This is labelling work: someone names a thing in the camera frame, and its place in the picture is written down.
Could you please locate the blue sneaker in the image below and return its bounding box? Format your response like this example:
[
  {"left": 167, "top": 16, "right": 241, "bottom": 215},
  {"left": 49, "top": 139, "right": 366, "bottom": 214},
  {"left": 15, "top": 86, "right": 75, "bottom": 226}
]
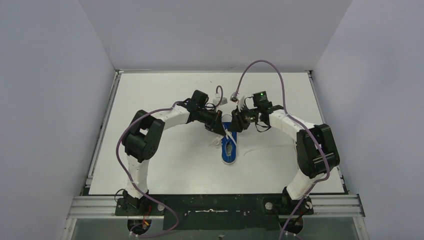
[{"left": 221, "top": 114, "right": 238, "bottom": 165}]

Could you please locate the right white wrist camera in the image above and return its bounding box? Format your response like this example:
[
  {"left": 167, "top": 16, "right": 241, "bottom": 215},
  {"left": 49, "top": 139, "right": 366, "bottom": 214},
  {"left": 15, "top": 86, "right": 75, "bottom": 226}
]
[{"left": 230, "top": 92, "right": 246, "bottom": 112}]

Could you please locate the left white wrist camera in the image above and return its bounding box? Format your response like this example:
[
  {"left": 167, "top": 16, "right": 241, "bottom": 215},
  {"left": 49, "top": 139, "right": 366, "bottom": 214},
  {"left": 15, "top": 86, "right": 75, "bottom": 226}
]
[{"left": 212, "top": 97, "right": 228, "bottom": 107}]

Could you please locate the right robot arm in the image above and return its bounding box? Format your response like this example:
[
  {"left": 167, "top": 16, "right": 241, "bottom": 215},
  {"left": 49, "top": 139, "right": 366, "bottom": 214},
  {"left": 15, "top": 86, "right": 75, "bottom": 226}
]
[{"left": 229, "top": 91, "right": 340, "bottom": 214}]

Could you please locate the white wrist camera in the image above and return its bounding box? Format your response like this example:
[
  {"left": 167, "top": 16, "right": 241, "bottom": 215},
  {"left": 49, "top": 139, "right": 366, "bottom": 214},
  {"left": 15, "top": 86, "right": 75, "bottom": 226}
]
[
  {"left": 212, "top": 97, "right": 228, "bottom": 107},
  {"left": 230, "top": 92, "right": 246, "bottom": 112}
]

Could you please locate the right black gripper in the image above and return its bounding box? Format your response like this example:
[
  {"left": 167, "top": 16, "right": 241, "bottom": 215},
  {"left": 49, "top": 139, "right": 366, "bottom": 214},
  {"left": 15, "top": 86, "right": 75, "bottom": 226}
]
[{"left": 228, "top": 104, "right": 261, "bottom": 133}]

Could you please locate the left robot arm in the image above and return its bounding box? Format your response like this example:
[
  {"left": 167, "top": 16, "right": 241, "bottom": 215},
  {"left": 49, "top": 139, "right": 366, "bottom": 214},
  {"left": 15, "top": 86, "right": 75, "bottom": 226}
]
[{"left": 117, "top": 86, "right": 227, "bottom": 214}]

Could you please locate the aluminium frame rail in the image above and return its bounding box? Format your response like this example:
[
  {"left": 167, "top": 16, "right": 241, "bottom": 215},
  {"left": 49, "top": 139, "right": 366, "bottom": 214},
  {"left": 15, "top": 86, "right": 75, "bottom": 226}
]
[{"left": 67, "top": 193, "right": 365, "bottom": 219}]

